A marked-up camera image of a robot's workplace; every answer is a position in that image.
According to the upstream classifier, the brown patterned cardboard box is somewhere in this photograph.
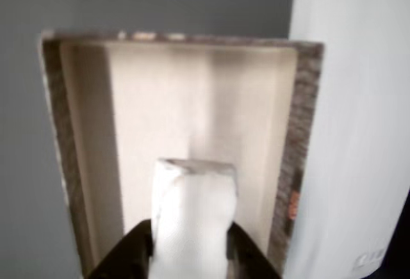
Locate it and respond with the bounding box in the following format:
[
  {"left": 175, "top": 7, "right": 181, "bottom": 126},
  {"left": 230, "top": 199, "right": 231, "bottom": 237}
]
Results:
[{"left": 39, "top": 30, "right": 324, "bottom": 279}]

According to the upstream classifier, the grey table mat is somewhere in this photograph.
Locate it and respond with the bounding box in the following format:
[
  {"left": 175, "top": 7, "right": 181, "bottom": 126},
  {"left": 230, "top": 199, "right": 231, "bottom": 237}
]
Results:
[{"left": 0, "top": 0, "right": 297, "bottom": 279}]

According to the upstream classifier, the white block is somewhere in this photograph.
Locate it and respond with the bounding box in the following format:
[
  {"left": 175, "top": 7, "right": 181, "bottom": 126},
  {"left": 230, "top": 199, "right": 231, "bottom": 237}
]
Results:
[{"left": 149, "top": 158, "right": 240, "bottom": 279}]

